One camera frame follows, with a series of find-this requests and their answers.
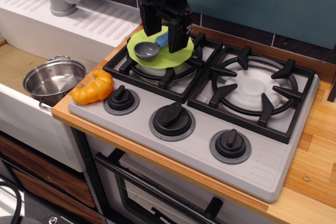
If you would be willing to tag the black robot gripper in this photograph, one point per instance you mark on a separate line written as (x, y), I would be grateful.
(177, 12)

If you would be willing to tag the white toy sink unit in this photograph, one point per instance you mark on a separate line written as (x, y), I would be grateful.
(33, 35)

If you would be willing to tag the black right stove knob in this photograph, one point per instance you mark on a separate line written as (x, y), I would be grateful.
(230, 147)

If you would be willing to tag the orange plastic croissant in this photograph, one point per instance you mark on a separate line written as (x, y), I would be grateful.
(98, 89)

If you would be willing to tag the black left burner grate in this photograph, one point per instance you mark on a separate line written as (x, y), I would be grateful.
(175, 83)

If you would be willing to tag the black stove knob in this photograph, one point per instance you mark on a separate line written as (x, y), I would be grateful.
(172, 123)
(121, 101)
(230, 147)

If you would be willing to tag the black right burner grate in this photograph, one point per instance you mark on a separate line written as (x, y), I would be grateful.
(256, 92)

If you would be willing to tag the black burner grate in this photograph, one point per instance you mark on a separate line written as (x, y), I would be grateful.
(175, 83)
(256, 92)

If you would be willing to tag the grey spoon with blue handle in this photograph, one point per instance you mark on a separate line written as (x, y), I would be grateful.
(147, 51)

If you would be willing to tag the black middle stove knob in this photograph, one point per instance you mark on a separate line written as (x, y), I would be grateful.
(172, 123)

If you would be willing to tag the wooden drawer fronts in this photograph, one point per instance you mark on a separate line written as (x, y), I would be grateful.
(49, 180)

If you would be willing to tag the black oven door handle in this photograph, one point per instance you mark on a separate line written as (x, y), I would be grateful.
(207, 217)

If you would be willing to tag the toy oven door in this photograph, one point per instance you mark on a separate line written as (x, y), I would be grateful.
(147, 194)

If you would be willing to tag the stainless steel pot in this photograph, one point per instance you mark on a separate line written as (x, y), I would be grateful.
(48, 83)

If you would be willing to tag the lime green plastic plate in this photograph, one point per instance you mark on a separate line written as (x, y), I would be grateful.
(164, 59)

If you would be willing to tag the black left stove knob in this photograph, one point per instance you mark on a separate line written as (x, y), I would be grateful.
(121, 101)

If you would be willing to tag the grey toy stove top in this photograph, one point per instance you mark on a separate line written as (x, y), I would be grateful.
(261, 175)

